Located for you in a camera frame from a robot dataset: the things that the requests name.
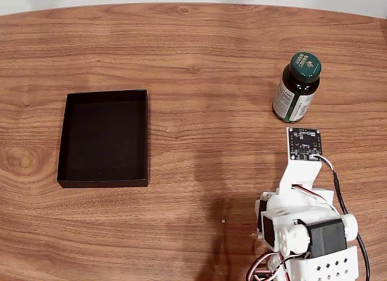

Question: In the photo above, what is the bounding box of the black camera board white mount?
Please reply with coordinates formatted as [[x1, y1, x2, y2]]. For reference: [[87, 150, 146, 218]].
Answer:
[[278, 126, 324, 200]]

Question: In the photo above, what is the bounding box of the green-capped dark pill bottle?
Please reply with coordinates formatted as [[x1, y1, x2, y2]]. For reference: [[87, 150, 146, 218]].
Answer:
[[272, 52, 322, 124]]

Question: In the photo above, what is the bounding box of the red white black servo wire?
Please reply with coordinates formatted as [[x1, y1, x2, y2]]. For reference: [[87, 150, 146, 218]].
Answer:
[[246, 252, 291, 281], [291, 184, 325, 201]]

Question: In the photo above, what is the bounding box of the black shallow open box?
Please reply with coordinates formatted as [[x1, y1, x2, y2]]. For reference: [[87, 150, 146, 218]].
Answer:
[[56, 89, 150, 189]]

